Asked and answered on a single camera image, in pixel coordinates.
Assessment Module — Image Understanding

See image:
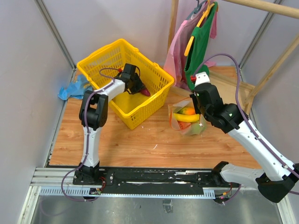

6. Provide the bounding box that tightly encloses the purple eggplant toy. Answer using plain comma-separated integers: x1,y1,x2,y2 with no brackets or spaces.
140,88,150,97

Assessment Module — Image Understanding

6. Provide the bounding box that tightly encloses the clear zip top bag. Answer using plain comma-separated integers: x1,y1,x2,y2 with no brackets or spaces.
168,98,206,136

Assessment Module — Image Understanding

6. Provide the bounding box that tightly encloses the yellow banana toy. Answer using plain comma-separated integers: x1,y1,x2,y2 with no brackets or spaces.
173,113,200,123

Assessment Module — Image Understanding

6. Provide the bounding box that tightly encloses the watermelon slice toy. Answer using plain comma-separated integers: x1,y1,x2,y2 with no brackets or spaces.
178,121,192,132

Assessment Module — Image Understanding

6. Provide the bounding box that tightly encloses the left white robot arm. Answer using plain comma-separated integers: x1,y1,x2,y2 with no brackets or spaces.
73,63,146,185

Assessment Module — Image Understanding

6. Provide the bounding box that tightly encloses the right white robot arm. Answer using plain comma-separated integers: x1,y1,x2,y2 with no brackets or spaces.
190,83,299,203

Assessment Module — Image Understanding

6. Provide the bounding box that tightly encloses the yellow plastic basket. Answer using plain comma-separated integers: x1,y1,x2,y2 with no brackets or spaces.
77,39,174,130

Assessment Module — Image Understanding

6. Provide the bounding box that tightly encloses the pink shirt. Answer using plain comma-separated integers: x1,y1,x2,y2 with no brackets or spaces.
164,3,208,90

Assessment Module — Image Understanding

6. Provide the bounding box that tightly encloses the green shirt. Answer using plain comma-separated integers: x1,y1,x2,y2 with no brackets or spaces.
184,2,218,91

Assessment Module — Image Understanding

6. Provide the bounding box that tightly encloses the blue cloth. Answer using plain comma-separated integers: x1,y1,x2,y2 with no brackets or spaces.
57,74,93,100

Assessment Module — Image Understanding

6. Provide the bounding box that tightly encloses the grey clothes hanger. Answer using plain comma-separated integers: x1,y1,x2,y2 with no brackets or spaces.
186,0,207,20

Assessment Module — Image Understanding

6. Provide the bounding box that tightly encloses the yellow clothes hanger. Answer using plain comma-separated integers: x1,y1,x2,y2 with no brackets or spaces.
183,1,216,57

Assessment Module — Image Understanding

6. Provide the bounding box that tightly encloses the wooden clothes rack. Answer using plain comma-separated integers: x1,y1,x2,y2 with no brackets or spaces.
168,0,299,113

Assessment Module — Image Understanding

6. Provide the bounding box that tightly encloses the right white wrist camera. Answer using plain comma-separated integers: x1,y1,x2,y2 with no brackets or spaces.
191,72,210,87

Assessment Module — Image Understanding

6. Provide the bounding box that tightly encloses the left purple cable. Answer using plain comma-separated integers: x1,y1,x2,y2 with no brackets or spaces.
60,67,124,203

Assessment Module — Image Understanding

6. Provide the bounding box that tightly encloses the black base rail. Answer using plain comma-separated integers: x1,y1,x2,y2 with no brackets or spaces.
72,167,231,196

